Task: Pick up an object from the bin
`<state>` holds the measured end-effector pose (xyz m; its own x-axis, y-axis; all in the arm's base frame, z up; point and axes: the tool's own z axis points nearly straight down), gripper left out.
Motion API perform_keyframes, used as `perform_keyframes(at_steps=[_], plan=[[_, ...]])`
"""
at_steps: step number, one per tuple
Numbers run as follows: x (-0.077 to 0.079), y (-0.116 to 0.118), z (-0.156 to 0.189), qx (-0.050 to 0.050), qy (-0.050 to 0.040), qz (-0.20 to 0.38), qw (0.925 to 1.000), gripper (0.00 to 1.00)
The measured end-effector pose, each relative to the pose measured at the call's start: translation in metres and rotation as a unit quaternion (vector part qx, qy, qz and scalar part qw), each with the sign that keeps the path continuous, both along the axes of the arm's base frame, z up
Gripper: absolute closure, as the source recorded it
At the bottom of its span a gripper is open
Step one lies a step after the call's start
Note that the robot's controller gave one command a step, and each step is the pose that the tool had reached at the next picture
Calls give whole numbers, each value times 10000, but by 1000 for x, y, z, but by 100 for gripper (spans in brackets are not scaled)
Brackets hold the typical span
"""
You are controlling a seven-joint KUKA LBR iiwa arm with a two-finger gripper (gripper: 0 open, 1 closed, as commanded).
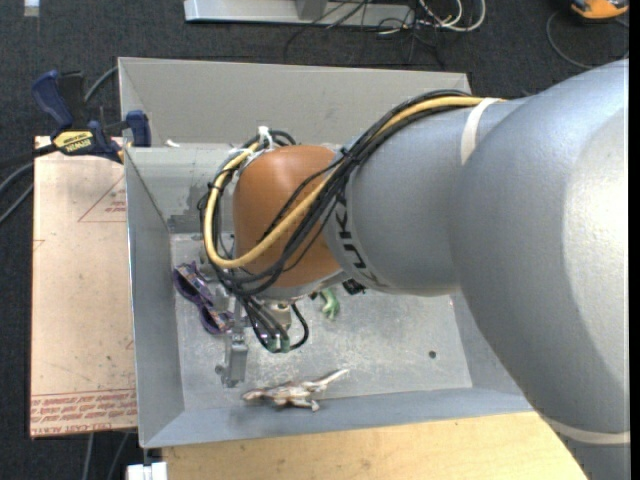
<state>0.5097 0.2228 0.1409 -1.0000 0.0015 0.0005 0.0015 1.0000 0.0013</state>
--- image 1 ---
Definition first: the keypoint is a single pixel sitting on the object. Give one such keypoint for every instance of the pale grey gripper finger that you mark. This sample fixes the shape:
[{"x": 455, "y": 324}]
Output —
[
  {"x": 238, "y": 363},
  {"x": 221, "y": 368}
]

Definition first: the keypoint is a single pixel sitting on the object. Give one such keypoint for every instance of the small green toy figure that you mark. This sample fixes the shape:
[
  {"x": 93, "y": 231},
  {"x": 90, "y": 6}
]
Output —
[{"x": 330, "y": 305}]

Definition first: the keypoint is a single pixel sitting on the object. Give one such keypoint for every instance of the beige toy lizard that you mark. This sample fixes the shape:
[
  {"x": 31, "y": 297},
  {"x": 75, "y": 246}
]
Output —
[{"x": 292, "y": 393}]

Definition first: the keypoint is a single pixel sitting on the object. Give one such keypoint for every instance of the purple sunglasses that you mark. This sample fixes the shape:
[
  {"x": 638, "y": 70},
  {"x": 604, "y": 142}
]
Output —
[{"x": 196, "y": 288}]

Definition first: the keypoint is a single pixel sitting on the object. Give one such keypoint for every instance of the grey metal bin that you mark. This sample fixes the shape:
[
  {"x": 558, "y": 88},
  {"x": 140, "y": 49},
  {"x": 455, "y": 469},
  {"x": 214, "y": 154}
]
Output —
[{"x": 380, "y": 363}]

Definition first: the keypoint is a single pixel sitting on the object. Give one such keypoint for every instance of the brown cardboard board, red print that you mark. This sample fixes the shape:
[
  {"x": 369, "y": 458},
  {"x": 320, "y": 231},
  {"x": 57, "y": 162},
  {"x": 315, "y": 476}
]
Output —
[{"x": 80, "y": 278}]

